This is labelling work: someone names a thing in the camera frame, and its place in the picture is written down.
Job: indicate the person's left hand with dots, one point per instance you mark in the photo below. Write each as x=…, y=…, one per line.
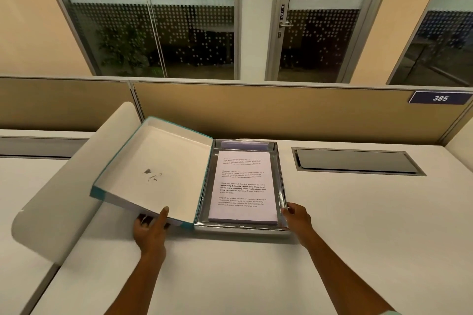
x=149, y=231

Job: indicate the person's right hand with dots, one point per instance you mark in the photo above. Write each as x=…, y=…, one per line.
x=300, y=220

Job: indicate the person's left thumb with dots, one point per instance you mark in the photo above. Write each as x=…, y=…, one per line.
x=163, y=217

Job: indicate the person's right thumb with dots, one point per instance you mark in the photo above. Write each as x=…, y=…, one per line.
x=286, y=213

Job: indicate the silver box base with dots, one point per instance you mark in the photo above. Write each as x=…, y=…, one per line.
x=205, y=185

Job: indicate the white box lid teal edges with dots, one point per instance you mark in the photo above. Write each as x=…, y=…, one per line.
x=155, y=163

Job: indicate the person's right forearm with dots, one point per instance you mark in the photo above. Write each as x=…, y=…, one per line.
x=343, y=274

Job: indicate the person's left forearm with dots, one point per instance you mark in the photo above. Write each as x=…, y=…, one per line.
x=138, y=285

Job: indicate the stack of printed white paper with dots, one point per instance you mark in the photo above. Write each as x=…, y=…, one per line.
x=242, y=185

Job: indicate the wide beige partition panel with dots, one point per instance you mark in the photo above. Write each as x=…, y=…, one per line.
x=281, y=111

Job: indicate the white curved desk divider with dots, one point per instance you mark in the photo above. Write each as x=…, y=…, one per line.
x=55, y=196

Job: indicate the narrow beige partition panel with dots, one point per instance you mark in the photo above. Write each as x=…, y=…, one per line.
x=62, y=104

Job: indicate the green potted plant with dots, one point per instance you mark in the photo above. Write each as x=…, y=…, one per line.
x=123, y=51

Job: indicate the blue number plate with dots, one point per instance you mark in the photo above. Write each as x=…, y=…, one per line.
x=439, y=98

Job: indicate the frosted dotted glass window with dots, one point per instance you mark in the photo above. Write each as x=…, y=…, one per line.
x=155, y=19

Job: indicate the slanted glass window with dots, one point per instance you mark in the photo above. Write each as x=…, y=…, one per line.
x=439, y=38

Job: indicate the glass door with metal frame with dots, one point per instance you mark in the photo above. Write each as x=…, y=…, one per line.
x=325, y=19

